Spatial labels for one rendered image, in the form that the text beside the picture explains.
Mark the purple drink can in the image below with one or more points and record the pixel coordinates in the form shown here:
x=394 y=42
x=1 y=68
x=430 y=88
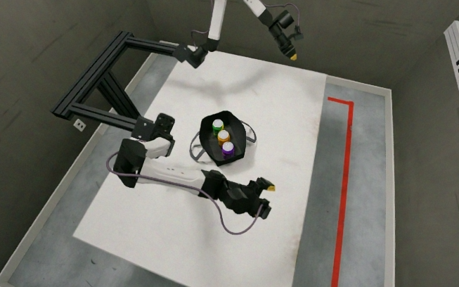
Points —
x=228 y=150

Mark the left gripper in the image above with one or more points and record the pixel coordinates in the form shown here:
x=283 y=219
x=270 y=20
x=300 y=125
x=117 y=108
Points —
x=286 y=48

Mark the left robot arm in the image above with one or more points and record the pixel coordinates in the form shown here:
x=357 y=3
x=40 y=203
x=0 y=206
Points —
x=284 y=20

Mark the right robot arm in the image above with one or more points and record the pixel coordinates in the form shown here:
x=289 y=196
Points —
x=136 y=156

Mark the green and yellow soda can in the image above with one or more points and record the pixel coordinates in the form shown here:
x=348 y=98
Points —
x=218 y=126

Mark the black tote bag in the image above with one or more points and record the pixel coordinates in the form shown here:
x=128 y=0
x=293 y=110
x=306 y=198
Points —
x=228 y=118

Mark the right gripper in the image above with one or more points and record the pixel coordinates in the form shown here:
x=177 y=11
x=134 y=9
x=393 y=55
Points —
x=256 y=186

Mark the yellow drink can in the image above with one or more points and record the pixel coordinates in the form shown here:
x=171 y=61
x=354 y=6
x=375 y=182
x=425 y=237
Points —
x=223 y=137

